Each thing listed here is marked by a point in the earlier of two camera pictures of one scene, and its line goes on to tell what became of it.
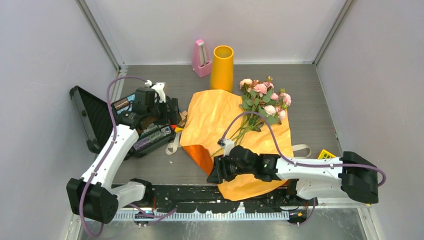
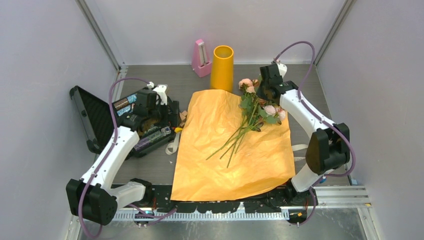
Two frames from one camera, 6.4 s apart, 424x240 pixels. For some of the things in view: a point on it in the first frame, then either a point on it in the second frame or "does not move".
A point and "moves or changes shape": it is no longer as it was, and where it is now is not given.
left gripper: [173, 117] does not move
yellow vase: [222, 71] does not move
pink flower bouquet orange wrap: [262, 102] does not move
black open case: [93, 114] does not move
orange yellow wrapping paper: [212, 115] moves or changes shape
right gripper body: [231, 169] → [261, 92]
